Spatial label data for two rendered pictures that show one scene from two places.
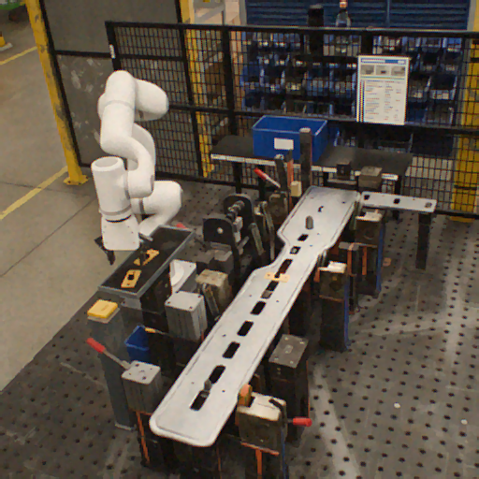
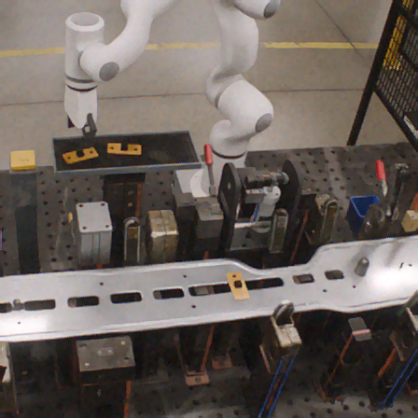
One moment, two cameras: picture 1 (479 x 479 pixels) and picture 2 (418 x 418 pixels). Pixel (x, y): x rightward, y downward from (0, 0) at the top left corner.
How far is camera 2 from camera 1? 1.13 m
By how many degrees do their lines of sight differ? 35
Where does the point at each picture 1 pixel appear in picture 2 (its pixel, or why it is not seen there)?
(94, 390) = (49, 231)
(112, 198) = (68, 60)
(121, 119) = not seen: outside the picture
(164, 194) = (241, 105)
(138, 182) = (90, 61)
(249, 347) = (96, 315)
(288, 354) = (97, 355)
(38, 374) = (43, 181)
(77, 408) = not seen: hidden behind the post
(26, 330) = not seen: hidden behind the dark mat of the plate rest
